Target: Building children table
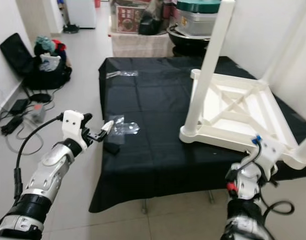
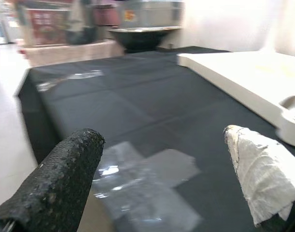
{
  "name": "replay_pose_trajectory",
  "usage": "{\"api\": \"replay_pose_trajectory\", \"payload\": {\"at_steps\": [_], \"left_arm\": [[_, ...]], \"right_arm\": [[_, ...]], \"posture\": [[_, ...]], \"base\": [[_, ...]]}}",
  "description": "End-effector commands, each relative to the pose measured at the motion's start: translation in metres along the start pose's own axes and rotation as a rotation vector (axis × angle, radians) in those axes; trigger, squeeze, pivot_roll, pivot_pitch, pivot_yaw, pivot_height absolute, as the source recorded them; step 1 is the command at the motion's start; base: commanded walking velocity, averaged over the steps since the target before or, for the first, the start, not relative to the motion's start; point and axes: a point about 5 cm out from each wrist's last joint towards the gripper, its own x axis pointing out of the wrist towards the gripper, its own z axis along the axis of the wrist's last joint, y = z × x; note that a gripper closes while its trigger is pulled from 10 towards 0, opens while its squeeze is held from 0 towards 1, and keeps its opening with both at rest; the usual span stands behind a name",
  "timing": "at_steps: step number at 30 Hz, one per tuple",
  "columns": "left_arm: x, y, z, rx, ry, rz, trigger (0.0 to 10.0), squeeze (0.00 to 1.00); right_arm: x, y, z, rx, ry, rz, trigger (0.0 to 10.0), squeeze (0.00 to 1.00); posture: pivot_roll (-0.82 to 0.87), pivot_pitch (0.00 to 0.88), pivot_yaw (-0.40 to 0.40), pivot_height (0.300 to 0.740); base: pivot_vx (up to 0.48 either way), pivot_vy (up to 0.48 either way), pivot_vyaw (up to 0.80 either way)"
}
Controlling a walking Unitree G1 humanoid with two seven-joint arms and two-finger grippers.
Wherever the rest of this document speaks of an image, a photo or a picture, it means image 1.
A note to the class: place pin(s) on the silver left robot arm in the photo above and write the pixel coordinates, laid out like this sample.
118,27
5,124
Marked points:
47,180

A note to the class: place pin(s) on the clear plastic storage container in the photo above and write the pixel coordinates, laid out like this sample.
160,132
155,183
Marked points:
195,22

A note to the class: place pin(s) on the white plastic bag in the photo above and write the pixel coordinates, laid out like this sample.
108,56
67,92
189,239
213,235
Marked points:
50,63

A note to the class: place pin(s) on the red bucket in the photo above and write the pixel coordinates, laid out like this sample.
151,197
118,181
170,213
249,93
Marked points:
96,2

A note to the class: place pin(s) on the grey electrical box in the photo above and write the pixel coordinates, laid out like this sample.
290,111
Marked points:
38,114

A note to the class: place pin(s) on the clear tape patch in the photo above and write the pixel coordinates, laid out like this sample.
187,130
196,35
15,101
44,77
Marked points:
126,128

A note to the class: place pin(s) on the white cabinet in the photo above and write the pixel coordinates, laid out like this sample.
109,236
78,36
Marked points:
80,12

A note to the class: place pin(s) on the black round wok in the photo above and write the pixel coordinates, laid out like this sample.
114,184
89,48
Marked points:
188,42

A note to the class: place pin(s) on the black cloth finger sleeve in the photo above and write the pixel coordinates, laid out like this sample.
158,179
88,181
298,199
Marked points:
111,148

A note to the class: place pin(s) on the clear plastic bag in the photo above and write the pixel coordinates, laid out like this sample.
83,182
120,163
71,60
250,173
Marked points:
121,74

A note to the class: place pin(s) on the black power strip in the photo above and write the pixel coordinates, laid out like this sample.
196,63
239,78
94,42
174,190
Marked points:
12,125

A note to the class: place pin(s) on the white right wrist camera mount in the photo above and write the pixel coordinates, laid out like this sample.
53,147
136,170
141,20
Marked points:
270,150

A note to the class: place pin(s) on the black open suitcase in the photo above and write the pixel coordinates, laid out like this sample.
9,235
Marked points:
17,52

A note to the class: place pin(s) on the black wifi router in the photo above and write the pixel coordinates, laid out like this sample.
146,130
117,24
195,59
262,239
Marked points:
41,97

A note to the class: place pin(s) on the black power adapter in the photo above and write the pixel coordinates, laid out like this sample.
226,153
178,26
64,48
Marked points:
20,106

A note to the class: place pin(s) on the white plastic children table top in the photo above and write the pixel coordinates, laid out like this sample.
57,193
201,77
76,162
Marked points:
238,130

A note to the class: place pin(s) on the white plastic table leg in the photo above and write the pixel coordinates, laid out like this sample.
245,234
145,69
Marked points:
210,65
305,150
288,45

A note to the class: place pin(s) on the shiny black bag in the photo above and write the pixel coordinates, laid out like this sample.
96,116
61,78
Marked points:
151,19

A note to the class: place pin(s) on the green round pot lid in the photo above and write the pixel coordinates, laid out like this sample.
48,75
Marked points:
198,6

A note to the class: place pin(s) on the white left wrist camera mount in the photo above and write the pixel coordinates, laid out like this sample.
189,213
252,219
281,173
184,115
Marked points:
72,127

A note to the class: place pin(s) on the beige cloth covered table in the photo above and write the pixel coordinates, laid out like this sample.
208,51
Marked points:
140,46

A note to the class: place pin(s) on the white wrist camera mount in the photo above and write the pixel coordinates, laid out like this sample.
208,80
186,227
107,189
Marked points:
72,127
270,150

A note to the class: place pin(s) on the black fan base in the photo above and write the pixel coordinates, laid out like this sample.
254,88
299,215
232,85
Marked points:
71,29

